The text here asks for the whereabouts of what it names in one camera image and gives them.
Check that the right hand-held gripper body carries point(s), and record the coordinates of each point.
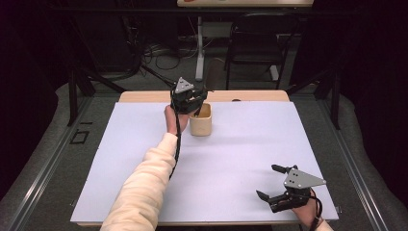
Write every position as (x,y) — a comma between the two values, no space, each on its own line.
(301,179)

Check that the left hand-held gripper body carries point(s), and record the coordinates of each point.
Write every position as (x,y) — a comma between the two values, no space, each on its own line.
(183,96)

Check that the beige square cup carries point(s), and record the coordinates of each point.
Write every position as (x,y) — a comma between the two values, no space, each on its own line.
(201,126)

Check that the person's left hand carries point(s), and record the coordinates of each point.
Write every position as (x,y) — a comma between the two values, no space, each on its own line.
(173,122)

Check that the person's right hand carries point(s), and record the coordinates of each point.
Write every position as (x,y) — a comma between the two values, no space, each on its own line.
(307,213)

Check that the white-legged wooden desk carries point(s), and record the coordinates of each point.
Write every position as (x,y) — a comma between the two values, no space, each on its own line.
(199,57)

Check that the wooden table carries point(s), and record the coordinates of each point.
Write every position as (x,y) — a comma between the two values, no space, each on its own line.
(144,96)

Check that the white table mat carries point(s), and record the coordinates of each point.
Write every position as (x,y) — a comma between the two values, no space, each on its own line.
(231,154)

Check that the black folding chair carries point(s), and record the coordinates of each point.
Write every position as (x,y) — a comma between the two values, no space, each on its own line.
(256,45)

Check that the aluminium floor rail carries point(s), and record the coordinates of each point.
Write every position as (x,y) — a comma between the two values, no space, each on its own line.
(352,166)
(48,163)

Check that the black metal frame stand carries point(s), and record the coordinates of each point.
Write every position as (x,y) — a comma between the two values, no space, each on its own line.
(335,102)
(72,96)

